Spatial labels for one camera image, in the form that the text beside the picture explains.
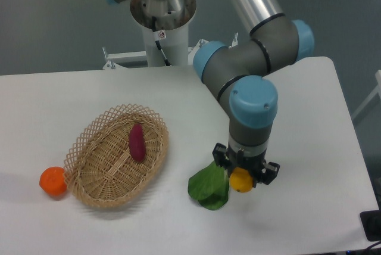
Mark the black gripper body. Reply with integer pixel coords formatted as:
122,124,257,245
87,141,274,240
227,145,267,178

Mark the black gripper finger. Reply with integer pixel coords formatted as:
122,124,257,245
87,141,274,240
252,161,280,188
212,143,229,168

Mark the yellow mango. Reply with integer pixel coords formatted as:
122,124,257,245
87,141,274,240
229,167,254,193

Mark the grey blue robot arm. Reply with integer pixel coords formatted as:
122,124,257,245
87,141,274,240
107,0,314,192

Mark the green bok choy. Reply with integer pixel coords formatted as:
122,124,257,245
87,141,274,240
188,162,229,211

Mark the purple sweet potato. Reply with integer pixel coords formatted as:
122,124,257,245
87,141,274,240
129,123,146,162

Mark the black device at table edge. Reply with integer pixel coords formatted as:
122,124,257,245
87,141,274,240
360,210,380,241

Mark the woven wicker basket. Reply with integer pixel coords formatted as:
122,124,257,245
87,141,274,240
64,104,168,208

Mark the white furniture leg right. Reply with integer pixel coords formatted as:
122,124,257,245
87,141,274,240
351,70,380,123

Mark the orange tangerine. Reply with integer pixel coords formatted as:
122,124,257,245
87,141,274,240
39,166,67,197

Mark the black cable on pedestal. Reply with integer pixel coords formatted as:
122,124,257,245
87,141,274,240
151,15,172,67

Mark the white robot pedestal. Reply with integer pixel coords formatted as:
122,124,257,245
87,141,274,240
130,0,196,67

